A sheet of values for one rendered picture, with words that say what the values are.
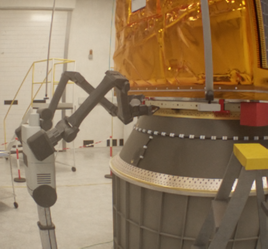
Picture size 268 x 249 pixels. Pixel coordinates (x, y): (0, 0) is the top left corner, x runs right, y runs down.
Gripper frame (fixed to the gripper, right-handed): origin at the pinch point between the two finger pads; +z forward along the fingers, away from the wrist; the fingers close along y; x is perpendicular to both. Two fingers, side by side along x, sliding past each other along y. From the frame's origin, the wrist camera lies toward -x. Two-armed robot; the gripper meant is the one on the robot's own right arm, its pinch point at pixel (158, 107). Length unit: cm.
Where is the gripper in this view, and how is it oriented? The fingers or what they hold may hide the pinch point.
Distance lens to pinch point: 204.6
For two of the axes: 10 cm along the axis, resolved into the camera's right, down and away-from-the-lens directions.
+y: -3.4, -0.5, 9.4
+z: 9.3, -1.7, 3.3
